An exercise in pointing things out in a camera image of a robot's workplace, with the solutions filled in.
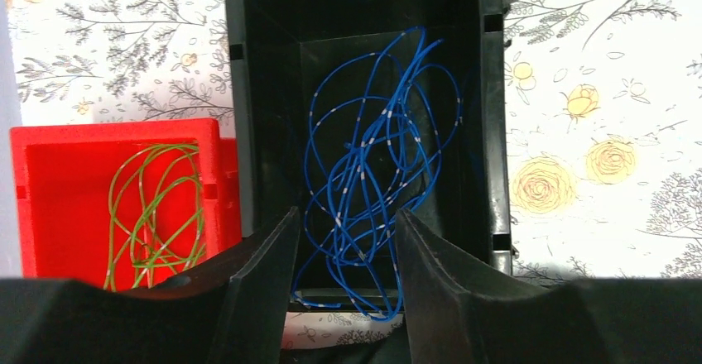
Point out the floral table mat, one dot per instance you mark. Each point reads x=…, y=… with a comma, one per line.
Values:
x=603, y=114

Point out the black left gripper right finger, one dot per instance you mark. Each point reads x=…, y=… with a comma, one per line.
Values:
x=461, y=310

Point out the black plastic box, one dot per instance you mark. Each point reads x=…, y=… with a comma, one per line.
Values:
x=350, y=110

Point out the red plastic box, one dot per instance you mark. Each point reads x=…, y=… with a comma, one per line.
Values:
x=124, y=205

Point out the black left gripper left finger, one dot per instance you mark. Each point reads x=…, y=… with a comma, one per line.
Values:
x=228, y=309

